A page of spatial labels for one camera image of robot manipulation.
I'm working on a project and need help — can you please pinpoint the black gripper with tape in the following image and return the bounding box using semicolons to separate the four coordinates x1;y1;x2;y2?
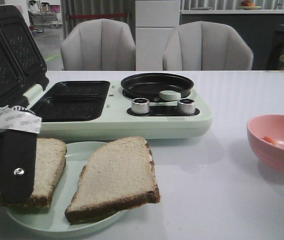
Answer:
0;106;41;203

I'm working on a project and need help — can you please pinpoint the bread slice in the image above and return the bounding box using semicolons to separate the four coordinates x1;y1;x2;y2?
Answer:
64;136;161;224
0;137;67;208

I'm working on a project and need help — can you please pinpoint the breakfast maker hinged lid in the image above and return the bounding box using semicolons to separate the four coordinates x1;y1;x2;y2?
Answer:
0;5;49;110

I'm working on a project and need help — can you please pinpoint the orange shrimp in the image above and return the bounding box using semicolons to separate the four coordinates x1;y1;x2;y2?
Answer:
262;136;277;146

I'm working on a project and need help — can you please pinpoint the pink bowl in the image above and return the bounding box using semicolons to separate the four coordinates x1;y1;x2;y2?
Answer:
247;114;284;172

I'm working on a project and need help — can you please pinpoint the green breakfast maker base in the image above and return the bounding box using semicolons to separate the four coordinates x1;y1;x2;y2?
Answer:
24;80;213;141

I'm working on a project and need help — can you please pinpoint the light green round plate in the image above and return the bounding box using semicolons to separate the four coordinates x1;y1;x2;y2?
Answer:
6;141;126;238

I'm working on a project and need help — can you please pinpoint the left silver control knob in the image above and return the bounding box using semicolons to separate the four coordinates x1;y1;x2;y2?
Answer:
131;97;150;115

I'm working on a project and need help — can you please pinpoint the silver control knob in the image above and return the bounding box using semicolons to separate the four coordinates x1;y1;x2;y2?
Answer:
177;98;196;115
131;97;150;115

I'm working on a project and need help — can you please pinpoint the left grey upholstered chair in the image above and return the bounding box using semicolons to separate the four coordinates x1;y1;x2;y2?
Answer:
60;18;136;71

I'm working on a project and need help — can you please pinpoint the grey upholstered chair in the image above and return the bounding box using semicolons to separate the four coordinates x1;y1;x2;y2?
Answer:
60;18;136;71
162;21;254;71

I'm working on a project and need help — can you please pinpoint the black round frying pan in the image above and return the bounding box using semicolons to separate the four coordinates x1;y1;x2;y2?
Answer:
121;72;194;102

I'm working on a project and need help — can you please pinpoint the right silver control knob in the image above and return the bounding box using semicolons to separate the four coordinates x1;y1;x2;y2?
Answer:
177;98;196;115

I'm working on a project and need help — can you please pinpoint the white refrigerator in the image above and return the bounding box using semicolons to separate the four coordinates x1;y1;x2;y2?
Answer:
135;0;181;71

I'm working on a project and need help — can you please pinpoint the right grey upholstered chair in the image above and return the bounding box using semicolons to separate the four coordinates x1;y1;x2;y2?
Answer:
162;21;254;71

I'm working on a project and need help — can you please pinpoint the fruit plate on counter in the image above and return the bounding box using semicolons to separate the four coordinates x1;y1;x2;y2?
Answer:
238;0;262;10

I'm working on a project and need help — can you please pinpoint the dark kitchen counter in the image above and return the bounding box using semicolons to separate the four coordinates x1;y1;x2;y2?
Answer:
180;9;284;70

